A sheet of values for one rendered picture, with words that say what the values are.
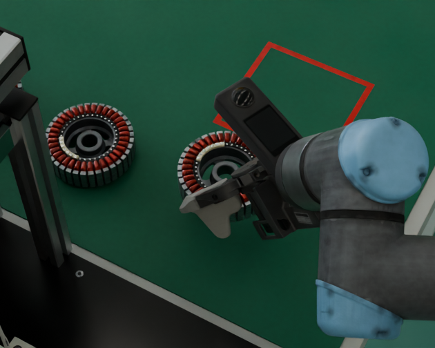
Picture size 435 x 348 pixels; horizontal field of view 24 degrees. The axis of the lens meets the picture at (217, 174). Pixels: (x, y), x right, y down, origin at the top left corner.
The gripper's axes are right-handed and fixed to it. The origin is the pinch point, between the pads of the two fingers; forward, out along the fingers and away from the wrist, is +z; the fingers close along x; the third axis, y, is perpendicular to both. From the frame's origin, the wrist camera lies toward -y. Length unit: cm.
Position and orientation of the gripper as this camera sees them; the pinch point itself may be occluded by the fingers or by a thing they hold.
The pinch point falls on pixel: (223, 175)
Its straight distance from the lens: 118.1
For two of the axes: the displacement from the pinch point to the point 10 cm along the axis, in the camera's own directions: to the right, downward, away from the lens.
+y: 5.0, 8.6, 1.2
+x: 7.8, -5.0, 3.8
